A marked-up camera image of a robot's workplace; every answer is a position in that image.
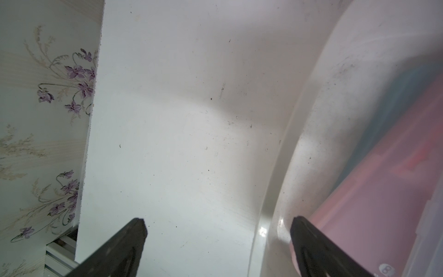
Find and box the clear frosted pencil case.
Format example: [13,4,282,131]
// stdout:
[402,187,443,277]

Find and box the white plastic storage box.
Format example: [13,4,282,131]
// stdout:
[248,1,443,277]

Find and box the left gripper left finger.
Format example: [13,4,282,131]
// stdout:
[67,218,148,277]

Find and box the light blue pencil case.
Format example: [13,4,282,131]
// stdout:
[332,63,443,190]

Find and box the aluminium rail base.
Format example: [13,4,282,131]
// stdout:
[43,227,78,277]

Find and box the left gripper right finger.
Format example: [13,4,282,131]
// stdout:
[290,217,372,277]

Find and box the pink pencil case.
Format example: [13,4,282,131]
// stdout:
[309,76,443,277]

